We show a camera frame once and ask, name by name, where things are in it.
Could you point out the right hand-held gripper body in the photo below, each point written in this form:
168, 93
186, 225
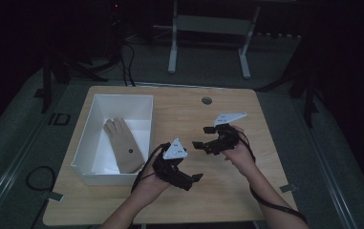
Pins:
225, 140

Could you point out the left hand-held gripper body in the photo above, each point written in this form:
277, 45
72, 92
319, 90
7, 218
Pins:
173, 168

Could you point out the beige glove with black dot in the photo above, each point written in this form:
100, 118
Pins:
124, 143

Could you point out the white box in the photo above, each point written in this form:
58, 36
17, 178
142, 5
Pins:
116, 106

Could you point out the person's right hand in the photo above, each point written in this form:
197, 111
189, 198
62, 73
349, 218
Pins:
241, 156

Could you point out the person's left hand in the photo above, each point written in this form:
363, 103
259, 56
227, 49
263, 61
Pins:
152, 186

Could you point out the grey round table grommet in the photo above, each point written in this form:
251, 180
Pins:
206, 100

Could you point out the grey tape piece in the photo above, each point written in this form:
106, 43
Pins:
288, 188
55, 196

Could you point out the black tripod stand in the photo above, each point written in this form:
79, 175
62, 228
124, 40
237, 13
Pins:
308, 95
46, 82

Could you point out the black equipment with red light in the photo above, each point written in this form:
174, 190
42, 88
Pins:
116, 19

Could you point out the white metal stand frame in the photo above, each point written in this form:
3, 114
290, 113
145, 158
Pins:
208, 24

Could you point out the metal floor rail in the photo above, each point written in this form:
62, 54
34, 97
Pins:
7, 178
329, 178

